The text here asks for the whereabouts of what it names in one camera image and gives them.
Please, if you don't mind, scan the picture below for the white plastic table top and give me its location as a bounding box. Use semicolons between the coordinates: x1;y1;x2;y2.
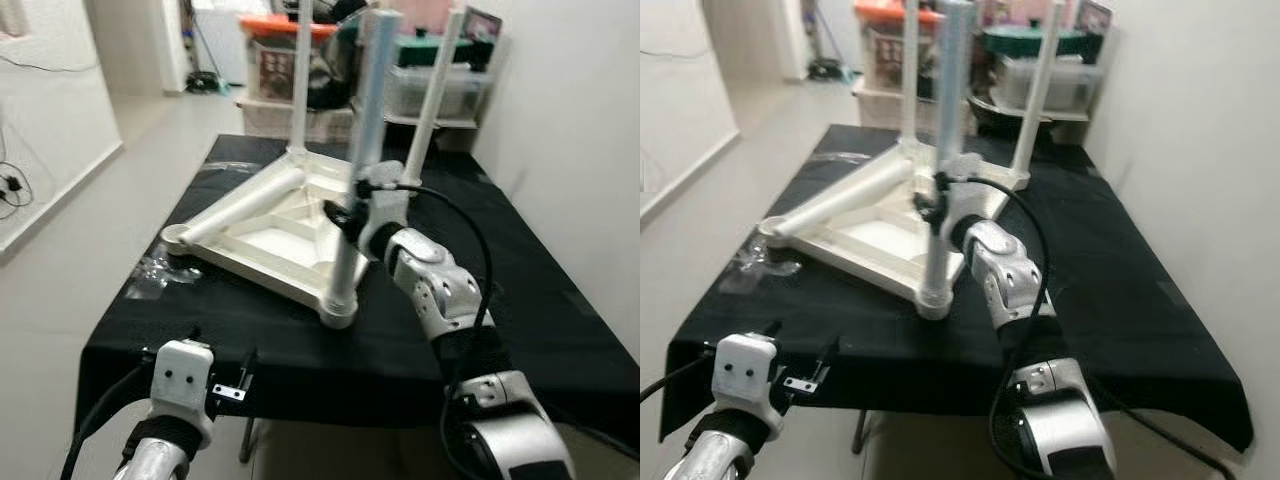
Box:
160;145;416;331
757;140;1031;321

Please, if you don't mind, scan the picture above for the pink purple container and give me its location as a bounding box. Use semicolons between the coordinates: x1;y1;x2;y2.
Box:
400;0;471;31
990;0;1061;26

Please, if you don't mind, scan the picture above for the dark green tray with label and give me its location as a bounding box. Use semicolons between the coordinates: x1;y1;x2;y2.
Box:
460;5;504;71
1070;0;1116;61

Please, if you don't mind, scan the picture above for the brown printed carton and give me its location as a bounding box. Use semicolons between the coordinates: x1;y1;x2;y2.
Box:
870;30;911;89
258;45;301;99

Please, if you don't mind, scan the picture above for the white plastic table leg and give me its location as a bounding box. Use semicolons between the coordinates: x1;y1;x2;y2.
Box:
915;0;976;321
175;165;306;249
318;8;403;329
898;0;923;151
403;8;466;186
775;158;916;241
288;0;313;156
1012;0;1071;183

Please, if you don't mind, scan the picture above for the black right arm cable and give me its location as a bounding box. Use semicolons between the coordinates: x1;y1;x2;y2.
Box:
985;178;1053;480
400;183;496;480

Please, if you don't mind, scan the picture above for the clear plastic food container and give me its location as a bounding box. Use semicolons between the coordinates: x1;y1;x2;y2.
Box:
990;55;1106;113
385;62;496;121

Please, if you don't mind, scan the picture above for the patterned cloth covered bench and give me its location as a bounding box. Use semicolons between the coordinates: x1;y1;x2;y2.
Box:
235;95;361;141
850;80;976;131

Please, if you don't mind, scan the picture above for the flat clear tape patch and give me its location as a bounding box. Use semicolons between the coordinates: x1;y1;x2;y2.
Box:
125;250;201;301
720;245;801;293

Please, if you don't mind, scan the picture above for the shiny black plastic bag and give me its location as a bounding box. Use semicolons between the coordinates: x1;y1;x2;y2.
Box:
305;0;366;106
920;0;1001;96

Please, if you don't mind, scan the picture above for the black wok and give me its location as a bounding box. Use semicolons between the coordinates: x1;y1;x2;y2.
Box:
968;90;1091;126

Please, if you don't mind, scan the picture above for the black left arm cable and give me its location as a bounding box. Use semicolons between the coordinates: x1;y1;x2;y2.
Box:
640;355;719;401
60;360;156;480

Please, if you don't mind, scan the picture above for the black tablecloth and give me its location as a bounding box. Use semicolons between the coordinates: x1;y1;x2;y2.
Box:
658;123;1256;453
75;133;641;451

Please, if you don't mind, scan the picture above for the long black tether cable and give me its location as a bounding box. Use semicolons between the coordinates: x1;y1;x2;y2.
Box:
1085;395;1236;480

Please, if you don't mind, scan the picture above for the thin black floor cable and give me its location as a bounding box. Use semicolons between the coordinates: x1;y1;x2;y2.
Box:
0;130;41;213
0;55;71;75

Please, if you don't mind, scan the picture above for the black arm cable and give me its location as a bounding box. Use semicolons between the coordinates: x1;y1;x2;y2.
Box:
400;183;496;480
640;355;719;401
60;360;156;480
985;178;1053;480

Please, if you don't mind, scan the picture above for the green round pot lid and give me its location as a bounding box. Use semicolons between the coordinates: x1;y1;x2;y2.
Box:
985;25;1096;56
395;35;501;66

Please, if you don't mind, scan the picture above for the clear bin with orange lid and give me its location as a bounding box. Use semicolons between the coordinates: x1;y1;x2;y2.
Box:
855;0;946;91
238;12;336;101

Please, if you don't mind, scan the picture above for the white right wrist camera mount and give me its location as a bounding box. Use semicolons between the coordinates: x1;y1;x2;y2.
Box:
355;162;411;251
945;155;1001;241

